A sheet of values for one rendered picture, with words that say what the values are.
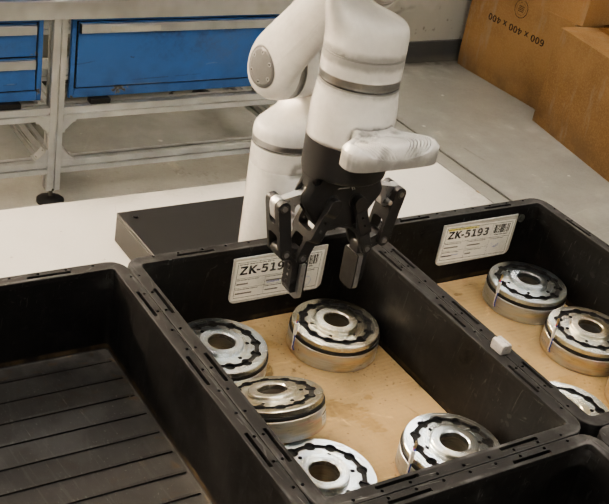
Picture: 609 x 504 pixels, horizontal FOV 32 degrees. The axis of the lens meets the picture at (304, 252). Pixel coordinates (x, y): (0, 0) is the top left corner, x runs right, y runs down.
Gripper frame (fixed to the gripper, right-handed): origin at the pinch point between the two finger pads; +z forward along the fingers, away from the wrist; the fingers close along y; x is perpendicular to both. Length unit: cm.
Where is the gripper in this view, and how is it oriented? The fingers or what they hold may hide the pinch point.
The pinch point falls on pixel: (323, 275)
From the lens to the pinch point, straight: 98.5
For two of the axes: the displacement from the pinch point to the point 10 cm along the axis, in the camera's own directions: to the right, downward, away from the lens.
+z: -1.5, 8.7, 4.7
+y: -8.5, 1.3, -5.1
